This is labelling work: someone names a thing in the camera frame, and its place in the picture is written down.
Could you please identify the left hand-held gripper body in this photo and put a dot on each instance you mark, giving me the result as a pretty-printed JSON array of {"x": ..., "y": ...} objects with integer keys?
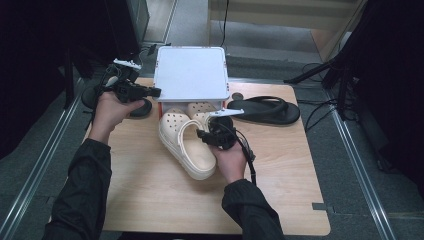
[{"x": 125, "y": 88}]

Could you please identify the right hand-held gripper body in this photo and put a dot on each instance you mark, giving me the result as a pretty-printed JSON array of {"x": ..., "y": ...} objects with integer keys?
[{"x": 223, "y": 133}]

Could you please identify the black flip-flop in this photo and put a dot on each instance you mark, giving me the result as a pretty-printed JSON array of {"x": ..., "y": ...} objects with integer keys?
[
  {"x": 143, "y": 109},
  {"x": 263, "y": 113}
]

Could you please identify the cream perforated clog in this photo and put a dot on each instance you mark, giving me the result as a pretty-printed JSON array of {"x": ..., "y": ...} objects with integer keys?
[
  {"x": 196, "y": 160},
  {"x": 200, "y": 108}
]

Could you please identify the person's left hand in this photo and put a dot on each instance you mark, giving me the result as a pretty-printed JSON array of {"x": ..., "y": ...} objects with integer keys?
[{"x": 108, "y": 115}]

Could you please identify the person's right hand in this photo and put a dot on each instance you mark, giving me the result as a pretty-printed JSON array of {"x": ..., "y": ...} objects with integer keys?
[{"x": 233, "y": 165}]

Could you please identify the dark round table grommet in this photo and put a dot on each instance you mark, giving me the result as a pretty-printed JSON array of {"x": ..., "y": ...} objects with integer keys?
[{"x": 237, "y": 96}]

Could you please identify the dark cabinet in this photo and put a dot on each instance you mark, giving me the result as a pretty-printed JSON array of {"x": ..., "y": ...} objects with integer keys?
[{"x": 128, "y": 26}]

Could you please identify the black curtain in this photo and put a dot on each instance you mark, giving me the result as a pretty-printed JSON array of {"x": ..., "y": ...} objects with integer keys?
[
  {"x": 40, "y": 50},
  {"x": 393, "y": 83}
]

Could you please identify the black tripod stand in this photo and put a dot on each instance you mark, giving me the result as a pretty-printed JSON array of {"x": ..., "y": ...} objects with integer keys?
[{"x": 320, "y": 68}]

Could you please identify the light wooden partition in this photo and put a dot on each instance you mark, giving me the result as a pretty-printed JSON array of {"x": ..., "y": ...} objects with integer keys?
[{"x": 283, "y": 16}]

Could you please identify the black metal post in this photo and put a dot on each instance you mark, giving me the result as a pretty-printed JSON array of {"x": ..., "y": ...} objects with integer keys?
[{"x": 69, "y": 83}]

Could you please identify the metal floor rail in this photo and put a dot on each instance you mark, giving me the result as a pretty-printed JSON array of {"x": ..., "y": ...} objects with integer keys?
[
  {"x": 33, "y": 180},
  {"x": 360, "y": 173}
]

